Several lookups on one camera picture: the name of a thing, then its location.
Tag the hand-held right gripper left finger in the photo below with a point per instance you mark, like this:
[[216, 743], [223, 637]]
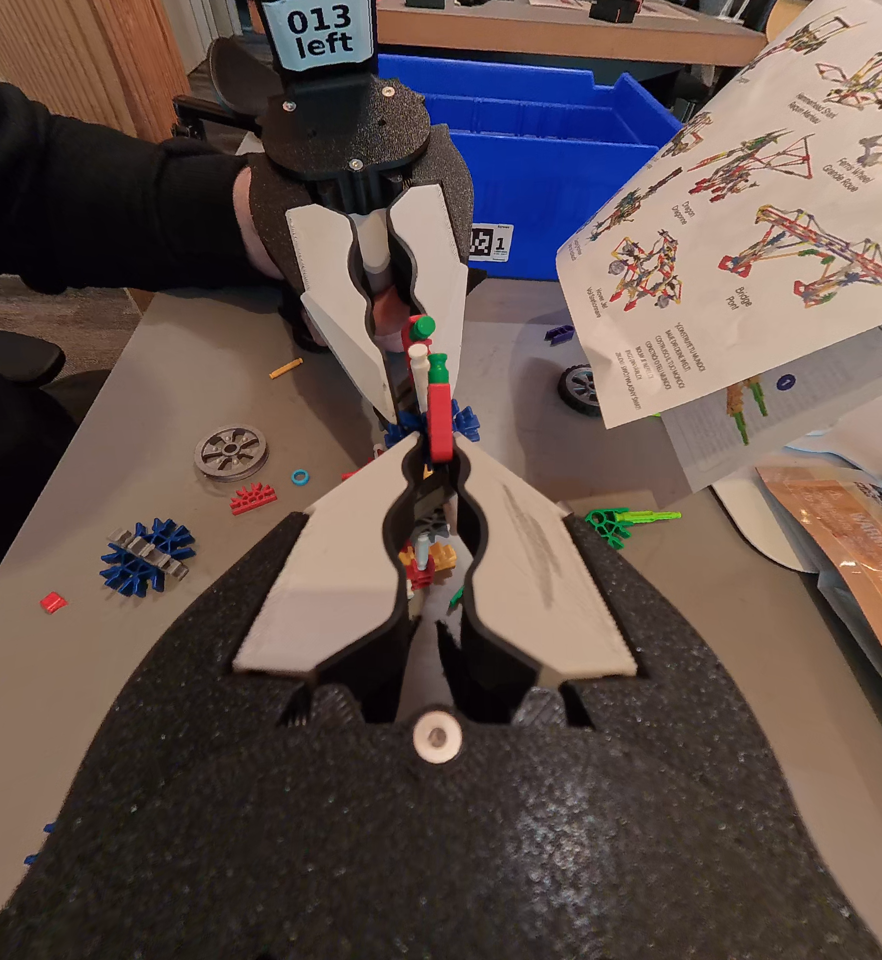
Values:
[[321, 592]]

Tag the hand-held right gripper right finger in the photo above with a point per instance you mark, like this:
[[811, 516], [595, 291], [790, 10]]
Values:
[[546, 592]]

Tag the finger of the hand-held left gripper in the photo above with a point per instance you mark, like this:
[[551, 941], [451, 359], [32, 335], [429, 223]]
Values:
[[441, 255], [328, 277]]

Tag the green plastic peg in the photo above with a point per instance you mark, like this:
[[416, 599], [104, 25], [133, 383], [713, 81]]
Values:
[[438, 369], [424, 327]]

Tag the multicolour construction toy model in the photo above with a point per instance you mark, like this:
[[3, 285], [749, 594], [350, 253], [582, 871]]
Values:
[[441, 427]]

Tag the person's left forearm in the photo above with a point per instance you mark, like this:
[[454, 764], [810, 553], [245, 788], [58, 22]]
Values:
[[95, 195]]

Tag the person's left hand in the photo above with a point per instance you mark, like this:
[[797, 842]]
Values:
[[249, 240]]

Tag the small ridged yellow rod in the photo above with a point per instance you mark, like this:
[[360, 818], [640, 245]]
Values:
[[285, 368]]

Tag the red half snowflake connector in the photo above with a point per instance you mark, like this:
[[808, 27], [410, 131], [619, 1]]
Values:
[[253, 501]]

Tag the bundle of red yellow rods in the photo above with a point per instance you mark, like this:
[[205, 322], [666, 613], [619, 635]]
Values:
[[349, 475]]

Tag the black office chair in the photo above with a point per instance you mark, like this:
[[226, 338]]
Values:
[[234, 71]]

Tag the blue plastic bin with tag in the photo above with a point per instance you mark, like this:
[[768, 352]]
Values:
[[546, 172]]

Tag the purple connector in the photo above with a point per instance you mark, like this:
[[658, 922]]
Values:
[[558, 334]]

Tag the blue snowflake connector with grey piece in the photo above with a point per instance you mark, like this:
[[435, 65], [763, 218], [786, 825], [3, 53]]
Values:
[[144, 559]]

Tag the grey spoked wheel hub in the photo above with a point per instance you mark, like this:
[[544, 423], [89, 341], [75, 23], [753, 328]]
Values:
[[202, 454]]

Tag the black toy wheel grey hub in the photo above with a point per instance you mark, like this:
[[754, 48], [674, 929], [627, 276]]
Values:
[[577, 388]]

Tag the white booklet stand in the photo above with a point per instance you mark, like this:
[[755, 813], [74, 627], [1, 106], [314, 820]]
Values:
[[763, 532]]

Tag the long wooden desk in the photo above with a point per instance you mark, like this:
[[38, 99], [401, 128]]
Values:
[[561, 41]]

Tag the small flat red piece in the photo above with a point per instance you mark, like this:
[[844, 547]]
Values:
[[53, 603]]

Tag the small black box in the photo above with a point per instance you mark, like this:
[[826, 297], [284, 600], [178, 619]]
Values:
[[613, 9]]

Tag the open toy instruction booklet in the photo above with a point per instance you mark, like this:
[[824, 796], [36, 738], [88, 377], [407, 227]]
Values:
[[748, 225]]

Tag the orange toy packaging bag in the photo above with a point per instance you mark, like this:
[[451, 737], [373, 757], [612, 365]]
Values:
[[861, 540]]

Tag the wooden post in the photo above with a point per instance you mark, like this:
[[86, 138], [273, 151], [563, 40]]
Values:
[[73, 52]]

